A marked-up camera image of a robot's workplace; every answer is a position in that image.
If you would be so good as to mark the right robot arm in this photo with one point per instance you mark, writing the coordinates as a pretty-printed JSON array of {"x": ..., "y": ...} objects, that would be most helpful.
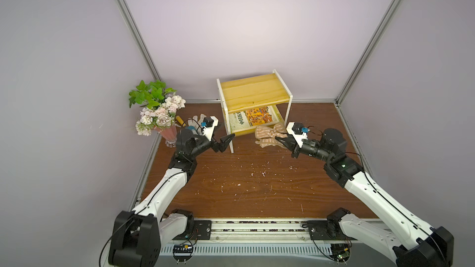
[{"x": 409, "y": 240}]

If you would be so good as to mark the aluminium mounting rail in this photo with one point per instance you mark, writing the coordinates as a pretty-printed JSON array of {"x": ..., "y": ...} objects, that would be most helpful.
[{"x": 260, "y": 231}]

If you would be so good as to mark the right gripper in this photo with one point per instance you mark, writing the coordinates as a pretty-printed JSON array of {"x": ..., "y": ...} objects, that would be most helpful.
[{"x": 295, "y": 148}]

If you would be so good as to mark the left circuit board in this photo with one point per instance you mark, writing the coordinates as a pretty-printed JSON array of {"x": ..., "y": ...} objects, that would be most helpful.
[{"x": 182, "y": 253}]

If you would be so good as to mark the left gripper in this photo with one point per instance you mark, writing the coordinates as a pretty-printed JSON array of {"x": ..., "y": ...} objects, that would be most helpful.
[{"x": 214, "y": 143}]

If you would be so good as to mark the yellow handled blue tool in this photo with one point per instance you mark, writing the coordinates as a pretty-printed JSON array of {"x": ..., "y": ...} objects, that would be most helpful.
[{"x": 181, "y": 121}]

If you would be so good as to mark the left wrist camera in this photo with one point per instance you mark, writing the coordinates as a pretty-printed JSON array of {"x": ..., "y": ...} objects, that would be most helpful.
[{"x": 208, "y": 126}]

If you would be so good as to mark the circuit board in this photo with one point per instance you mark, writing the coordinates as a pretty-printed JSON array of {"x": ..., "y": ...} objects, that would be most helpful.
[
  {"x": 182, "y": 253},
  {"x": 340, "y": 253}
]

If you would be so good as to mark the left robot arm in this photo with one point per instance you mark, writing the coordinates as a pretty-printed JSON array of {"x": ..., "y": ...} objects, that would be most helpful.
[{"x": 139, "y": 234}]

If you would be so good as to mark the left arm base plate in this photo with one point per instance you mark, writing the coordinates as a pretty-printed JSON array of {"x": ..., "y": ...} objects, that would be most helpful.
[{"x": 200, "y": 231}]

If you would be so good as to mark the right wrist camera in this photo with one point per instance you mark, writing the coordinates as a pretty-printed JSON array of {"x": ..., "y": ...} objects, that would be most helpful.
[{"x": 298, "y": 131}]

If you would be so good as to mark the colourful picture book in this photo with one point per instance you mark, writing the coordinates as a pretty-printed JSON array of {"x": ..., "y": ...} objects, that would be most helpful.
[{"x": 251, "y": 118}]

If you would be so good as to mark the yellow white bookshelf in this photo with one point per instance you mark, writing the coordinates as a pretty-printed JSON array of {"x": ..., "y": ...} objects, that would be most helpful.
[{"x": 251, "y": 93}]

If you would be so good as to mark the flower bouquet in pink vase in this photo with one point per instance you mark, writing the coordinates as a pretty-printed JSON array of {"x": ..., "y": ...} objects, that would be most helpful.
[{"x": 159, "y": 106}]

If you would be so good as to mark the right circuit board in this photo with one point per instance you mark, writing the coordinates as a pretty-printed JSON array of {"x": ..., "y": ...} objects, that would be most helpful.
[{"x": 340, "y": 253}]

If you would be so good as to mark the white work glove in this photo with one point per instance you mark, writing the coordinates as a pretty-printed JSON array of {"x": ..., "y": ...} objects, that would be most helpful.
[{"x": 196, "y": 121}]

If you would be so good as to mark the striped beige cloth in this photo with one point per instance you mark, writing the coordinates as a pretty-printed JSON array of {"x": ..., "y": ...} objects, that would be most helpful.
[{"x": 267, "y": 136}]

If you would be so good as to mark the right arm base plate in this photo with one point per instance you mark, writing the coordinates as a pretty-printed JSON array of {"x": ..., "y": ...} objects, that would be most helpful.
[{"x": 323, "y": 230}]

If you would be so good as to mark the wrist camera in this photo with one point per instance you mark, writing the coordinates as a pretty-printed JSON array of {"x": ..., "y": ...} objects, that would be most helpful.
[
  {"x": 298, "y": 131},
  {"x": 208, "y": 126}
]

